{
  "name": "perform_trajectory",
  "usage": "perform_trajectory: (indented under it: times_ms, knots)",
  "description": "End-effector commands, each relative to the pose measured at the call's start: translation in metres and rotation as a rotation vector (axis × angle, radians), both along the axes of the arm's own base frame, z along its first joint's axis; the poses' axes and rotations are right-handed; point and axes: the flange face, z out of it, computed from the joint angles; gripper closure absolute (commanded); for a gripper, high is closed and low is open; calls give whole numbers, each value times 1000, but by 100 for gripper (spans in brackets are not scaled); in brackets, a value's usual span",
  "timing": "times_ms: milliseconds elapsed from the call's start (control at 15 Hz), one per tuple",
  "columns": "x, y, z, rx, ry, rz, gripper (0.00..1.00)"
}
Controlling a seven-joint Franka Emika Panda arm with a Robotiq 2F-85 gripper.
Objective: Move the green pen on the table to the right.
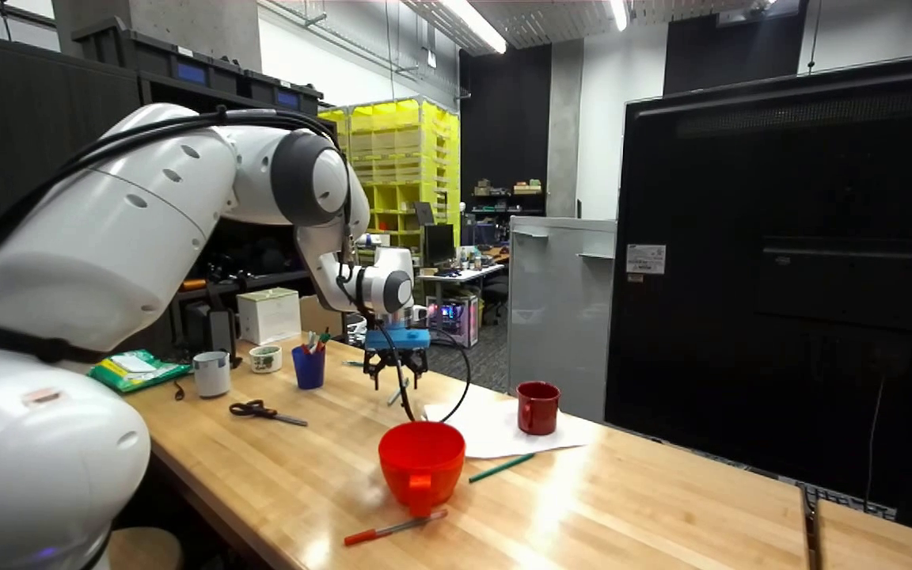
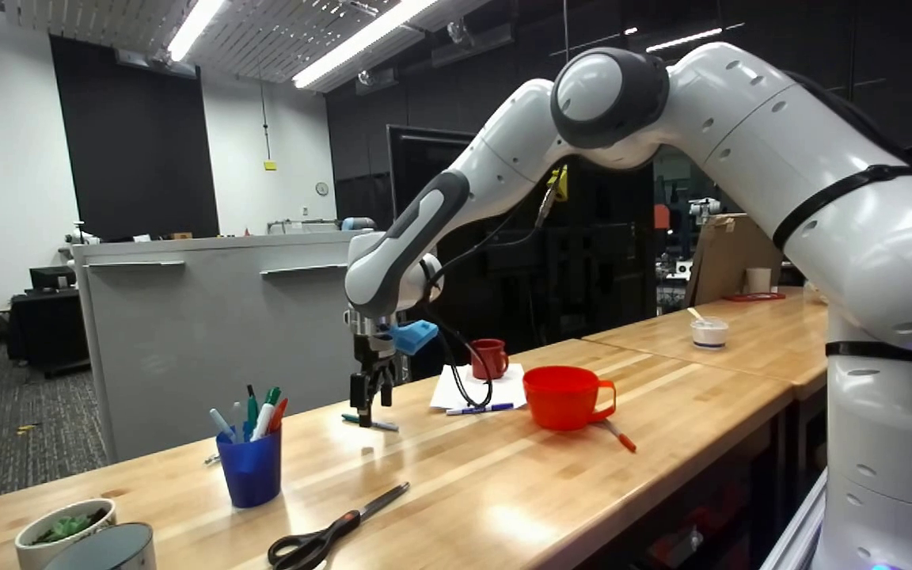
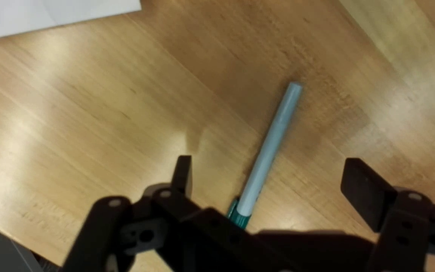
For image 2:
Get pale grey mug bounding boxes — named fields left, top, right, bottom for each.
left=41, top=520, right=159, bottom=570

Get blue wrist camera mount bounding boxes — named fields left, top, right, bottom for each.
left=388, top=318, right=443, bottom=358

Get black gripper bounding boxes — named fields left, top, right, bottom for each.
left=344, top=311, right=405, bottom=430

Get small white cup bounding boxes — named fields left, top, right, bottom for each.
left=744, top=264, right=774, bottom=298

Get small white bowl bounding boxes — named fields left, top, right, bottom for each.
left=687, top=315, right=730, bottom=349

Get small dark red mug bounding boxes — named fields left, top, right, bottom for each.
left=465, top=336, right=514, bottom=385

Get blue pen cup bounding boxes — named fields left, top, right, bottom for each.
left=212, top=428, right=283, bottom=511

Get black desk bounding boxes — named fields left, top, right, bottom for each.
left=3, top=264, right=92, bottom=379

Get black wall screen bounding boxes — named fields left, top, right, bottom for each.
left=48, top=31, right=220, bottom=244

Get red pen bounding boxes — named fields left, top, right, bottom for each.
left=591, top=417, right=640, bottom=456

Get ceiling light strip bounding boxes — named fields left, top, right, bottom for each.
left=164, top=0, right=229, bottom=64
left=289, top=0, right=436, bottom=92

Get large black cabinet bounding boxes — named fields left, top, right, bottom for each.
left=386, top=125, right=661, bottom=379

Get thin capped pen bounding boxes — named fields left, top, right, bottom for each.
left=446, top=398, right=516, bottom=415

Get white paper sheet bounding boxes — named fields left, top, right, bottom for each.
left=426, top=362, right=529, bottom=415

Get large red cup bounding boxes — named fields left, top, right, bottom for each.
left=520, top=363, right=619, bottom=434

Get red plate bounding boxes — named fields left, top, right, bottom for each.
left=723, top=289, right=787, bottom=303

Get white marker with green cap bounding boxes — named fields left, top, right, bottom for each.
left=246, top=386, right=280, bottom=443

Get red marker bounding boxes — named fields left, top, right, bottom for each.
left=267, top=396, right=292, bottom=438

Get black handled scissors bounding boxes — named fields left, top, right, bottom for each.
left=267, top=479, right=410, bottom=570

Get white mug with green contents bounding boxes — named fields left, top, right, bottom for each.
left=13, top=499, right=120, bottom=570

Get grey cabinet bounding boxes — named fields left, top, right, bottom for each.
left=68, top=229, right=386, bottom=463

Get green pen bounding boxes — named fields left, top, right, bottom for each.
left=337, top=411, right=402, bottom=434

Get tall cardboard box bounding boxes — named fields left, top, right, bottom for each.
left=687, top=209, right=784, bottom=306

